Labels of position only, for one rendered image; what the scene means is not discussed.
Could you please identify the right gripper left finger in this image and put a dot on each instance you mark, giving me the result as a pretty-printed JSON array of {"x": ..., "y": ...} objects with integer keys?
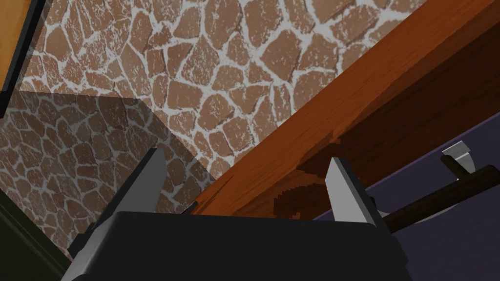
[{"x": 140, "y": 187}]

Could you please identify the dark purple drawer front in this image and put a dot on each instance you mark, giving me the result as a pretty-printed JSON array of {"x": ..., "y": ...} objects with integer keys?
[{"x": 449, "y": 253}]

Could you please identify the brown wooden cupboard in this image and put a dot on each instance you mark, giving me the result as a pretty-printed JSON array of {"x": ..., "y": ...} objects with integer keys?
[{"x": 351, "y": 97}]

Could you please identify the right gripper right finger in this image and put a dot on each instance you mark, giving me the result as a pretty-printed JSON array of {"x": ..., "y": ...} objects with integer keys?
[{"x": 345, "y": 199}]

